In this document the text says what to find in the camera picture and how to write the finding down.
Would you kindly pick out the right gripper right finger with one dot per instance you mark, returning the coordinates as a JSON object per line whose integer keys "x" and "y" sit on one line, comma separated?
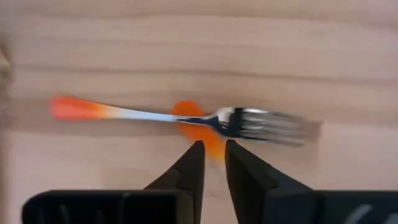
{"x": 248, "y": 180}

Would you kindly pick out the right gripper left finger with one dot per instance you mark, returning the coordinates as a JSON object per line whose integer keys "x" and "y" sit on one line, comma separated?
{"x": 189, "y": 174}

